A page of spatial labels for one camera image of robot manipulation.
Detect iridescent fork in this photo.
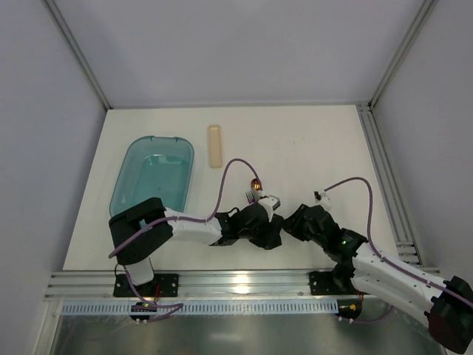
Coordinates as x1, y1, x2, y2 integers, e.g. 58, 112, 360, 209
245, 189, 259, 205

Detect black paper napkin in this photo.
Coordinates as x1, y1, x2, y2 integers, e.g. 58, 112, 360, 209
249, 214, 284, 250

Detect copper spoon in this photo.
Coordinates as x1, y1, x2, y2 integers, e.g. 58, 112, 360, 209
251, 178, 262, 196

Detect beige cutlery case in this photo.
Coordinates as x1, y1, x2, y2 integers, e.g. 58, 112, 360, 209
207, 124, 223, 169

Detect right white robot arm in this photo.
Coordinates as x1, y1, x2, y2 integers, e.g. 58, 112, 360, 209
282, 205, 472, 354

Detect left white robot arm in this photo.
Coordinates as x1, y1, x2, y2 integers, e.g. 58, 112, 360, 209
109, 195, 284, 286

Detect teal plastic basin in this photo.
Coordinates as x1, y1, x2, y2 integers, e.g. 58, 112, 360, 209
109, 136, 194, 217

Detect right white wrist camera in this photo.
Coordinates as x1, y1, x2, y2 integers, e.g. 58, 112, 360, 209
314, 190, 332, 212

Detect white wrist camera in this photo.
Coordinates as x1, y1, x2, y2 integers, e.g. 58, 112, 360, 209
314, 190, 332, 212
257, 195, 281, 222

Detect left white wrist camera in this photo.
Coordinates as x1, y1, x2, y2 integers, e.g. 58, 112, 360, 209
257, 195, 281, 222

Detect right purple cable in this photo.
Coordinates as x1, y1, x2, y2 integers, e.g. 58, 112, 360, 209
321, 177, 473, 325

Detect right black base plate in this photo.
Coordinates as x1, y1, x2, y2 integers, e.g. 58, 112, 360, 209
308, 270, 356, 296

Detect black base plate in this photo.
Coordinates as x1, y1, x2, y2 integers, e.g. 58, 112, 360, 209
308, 270, 356, 296
112, 273, 179, 298

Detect white slotted cable duct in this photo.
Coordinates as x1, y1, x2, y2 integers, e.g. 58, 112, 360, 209
61, 299, 338, 317

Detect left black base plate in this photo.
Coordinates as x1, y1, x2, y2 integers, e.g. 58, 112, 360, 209
112, 273, 179, 298

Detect right side aluminium rail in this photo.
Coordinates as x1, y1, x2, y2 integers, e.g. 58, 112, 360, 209
356, 103, 423, 268

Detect aluminium rail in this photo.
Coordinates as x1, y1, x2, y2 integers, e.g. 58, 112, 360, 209
356, 103, 423, 268
44, 269, 359, 301

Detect aluminium front rail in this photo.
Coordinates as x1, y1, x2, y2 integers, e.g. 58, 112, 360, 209
44, 269, 359, 301

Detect right aluminium frame post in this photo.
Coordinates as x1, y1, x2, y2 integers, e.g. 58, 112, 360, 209
369, 0, 438, 110

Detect aluminium frame post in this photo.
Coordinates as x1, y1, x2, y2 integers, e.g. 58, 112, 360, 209
369, 0, 438, 110
42, 0, 112, 110

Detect left aluminium frame post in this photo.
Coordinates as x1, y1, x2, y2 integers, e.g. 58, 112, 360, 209
42, 0, 112, 110

